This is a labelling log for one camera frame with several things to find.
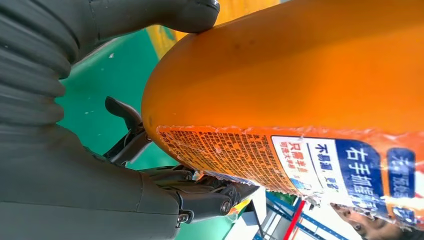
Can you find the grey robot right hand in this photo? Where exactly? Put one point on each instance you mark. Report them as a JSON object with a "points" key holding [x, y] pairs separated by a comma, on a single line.
{"points": [[82, 192]]}

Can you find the white table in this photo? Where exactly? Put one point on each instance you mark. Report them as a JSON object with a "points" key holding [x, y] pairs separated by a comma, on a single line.
{"points": [[245, 222]]}

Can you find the red pole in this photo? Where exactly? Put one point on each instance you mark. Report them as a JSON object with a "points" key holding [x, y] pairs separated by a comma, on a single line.
{"points": [[293, 220]]}

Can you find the blue steel shelving rack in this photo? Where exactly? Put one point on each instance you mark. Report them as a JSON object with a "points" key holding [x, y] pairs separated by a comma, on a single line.
{"points": [[318, 225]]}

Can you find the person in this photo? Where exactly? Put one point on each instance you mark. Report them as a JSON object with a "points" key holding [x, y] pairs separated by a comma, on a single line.
{"points": [[371, 225]]}

